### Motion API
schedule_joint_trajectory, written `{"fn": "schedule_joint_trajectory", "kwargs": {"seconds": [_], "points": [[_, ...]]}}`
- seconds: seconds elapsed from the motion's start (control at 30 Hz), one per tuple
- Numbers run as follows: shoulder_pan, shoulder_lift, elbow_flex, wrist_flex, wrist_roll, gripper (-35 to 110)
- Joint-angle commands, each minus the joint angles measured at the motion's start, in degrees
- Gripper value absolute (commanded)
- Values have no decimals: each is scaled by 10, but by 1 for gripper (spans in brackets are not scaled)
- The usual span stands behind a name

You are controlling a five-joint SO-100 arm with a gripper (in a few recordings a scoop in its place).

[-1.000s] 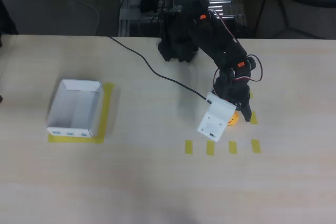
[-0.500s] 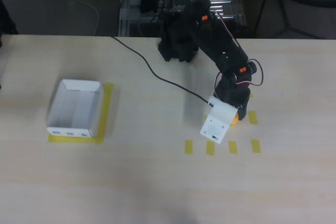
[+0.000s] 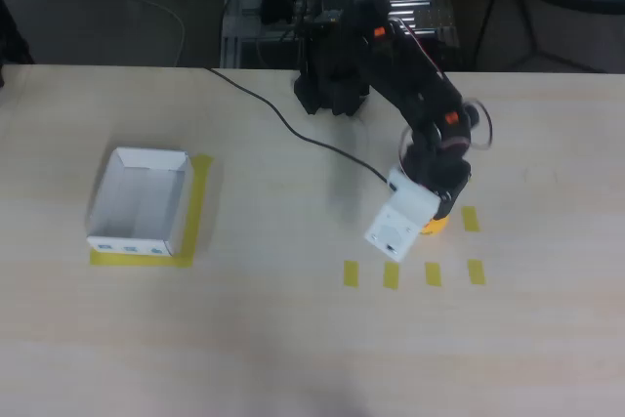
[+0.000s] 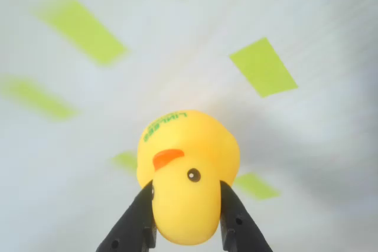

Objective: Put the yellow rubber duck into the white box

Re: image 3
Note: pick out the white gripper camera mount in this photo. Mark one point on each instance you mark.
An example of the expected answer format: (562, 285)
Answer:
(398, 221)

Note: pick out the black table base legs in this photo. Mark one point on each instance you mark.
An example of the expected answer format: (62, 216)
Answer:
(529, 31)

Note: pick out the yellow rubber duck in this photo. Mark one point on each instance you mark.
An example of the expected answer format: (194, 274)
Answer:
(436, 226)

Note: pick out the white open cardboard box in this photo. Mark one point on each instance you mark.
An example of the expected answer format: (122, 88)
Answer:
(137, 202)

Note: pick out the dark clothed person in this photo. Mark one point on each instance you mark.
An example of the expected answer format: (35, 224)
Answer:
(12, 41)

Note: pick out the yellow tape strip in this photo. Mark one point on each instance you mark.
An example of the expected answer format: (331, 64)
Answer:
(433, 274)
(391, 275)
(351, 274)
(470, 219)
(476, 272)

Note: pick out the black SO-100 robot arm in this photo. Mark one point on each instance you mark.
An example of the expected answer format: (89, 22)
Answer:
(390, 60)

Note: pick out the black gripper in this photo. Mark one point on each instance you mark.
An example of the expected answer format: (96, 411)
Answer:
(450, 194)

